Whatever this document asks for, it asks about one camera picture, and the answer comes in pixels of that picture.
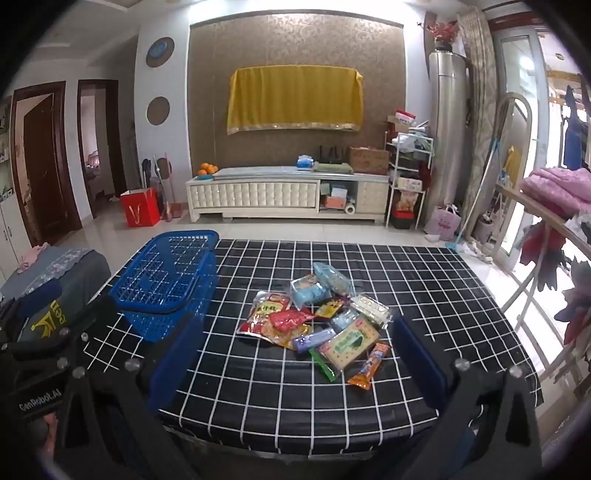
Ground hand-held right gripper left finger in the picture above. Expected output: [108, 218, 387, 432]
[46, 314, 206, 480]

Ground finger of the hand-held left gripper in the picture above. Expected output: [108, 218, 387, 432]
[55, 295, 120, 356]
[0, 279, 64, 324]

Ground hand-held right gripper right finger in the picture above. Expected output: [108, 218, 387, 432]
[392, 316, 541, 480]

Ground orange sausage snack packet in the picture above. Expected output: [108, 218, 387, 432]
[347, 342, 391, 391]

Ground green white cracker packet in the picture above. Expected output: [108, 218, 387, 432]
[323, 319, 382, 371]

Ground clear packet of white candies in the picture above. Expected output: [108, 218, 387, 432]
[349, 295, 393, 329]

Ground blue plastic basket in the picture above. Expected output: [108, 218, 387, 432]
[108, 229, 220, 343]

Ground pale blue snack packet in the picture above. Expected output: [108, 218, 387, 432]
[330, 308, 363, 330]

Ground green stick snack packet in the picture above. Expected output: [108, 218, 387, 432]
[308, 347, 338, 381]

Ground red white snack packet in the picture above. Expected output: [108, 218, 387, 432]
[237, 292, 293, 340]

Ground purple yellow snack packet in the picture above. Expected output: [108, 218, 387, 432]
[314, 298, 349, 321]

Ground small purple snack packet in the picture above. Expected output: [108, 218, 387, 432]
[292, 329, 336, 354]

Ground light blue striped cake packet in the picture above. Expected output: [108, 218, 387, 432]
[313, 262, 352, 296]

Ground orange yellow snack packet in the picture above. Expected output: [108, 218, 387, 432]
[272, 323, 312, 350]

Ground light blue cartoon snack packet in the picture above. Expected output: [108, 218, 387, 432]
[290, 275, 331, 309]

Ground black white checked tablecloth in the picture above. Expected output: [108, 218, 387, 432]
[83, 237, 544, 457]

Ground red paper bag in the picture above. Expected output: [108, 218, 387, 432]
[120, 187, 161, 228]

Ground brown wooden door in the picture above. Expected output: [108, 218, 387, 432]
[10, 80, 81, 247]

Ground broom with dustpan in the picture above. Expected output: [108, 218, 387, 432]
[141, 151, 185, 221]

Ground pink shopping bag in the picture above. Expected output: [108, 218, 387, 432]
[424, 204, 461, 241]

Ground blue mop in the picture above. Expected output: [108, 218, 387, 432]
[443, 141, 502, 252]

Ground white metal shelf rack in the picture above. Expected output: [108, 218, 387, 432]
[385, 131, 435, 229]

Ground white TV cabinet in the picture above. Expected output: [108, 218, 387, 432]
[185, 167, 391, 225]

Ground clothes drying rack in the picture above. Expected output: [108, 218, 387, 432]
[494, 182, 591, 393]

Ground cardboard box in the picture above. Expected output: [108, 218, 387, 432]
[348, 147, 390, 175]

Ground black router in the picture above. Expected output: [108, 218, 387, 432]
[314, 145, 345, 166]

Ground pink folded blanket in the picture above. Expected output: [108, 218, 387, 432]
[519, 166, 591, 217]

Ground silver standing air conditioner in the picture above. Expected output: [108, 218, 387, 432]
[427, 51, 474, 232]

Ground patterned beige curtain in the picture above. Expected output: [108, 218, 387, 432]
[457, 4, 502, 241]

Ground hanging blue garment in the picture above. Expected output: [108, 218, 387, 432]
[561, 85, 591, 171]

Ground yellow cloth cover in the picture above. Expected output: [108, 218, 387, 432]
[226, 66, 363, 136]

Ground vase with red flowers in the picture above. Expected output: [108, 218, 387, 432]
[426, 21, 460, 54]

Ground brown round wall plaque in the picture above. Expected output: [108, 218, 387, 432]
[147, 97, 169, 125]

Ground arched metal frame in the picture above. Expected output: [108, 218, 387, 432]
[466, 92, 534, 273]

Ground blue round wall plate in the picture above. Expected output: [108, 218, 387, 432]
[146, 37, 175, 68]

